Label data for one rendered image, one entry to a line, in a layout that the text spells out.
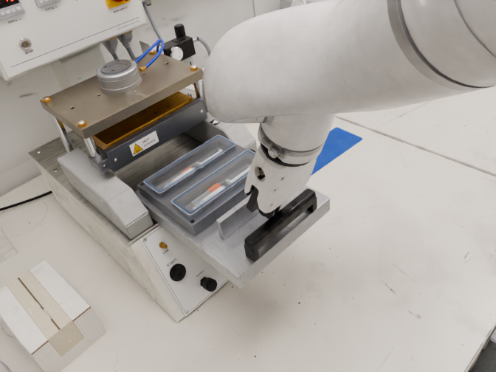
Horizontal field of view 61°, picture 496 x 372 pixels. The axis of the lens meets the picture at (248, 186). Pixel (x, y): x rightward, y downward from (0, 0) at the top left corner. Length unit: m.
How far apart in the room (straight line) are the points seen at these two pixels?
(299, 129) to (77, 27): 0.62
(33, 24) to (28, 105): 0.44
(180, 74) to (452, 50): 0.71
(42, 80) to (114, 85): 0.51
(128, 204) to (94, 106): 0.19
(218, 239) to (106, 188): 0.24
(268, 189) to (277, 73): 0.24
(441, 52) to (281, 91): 0.15
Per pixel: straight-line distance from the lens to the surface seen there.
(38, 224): 1.22
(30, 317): 0.89
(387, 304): 0.87
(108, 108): 0.82
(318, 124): 0.47
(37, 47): 0.95
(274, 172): 0.52
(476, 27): 0.19
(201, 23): 1.59
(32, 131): 1.37
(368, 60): 0.26
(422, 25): 0.21
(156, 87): 0.84
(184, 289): 0.85
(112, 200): 0.78
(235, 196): 0.72
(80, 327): 0.86
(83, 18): 0.98
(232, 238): 0.68
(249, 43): 0.36
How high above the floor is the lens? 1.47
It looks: 40 degrees down
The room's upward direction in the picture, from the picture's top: 9 degrees counter-clockwise
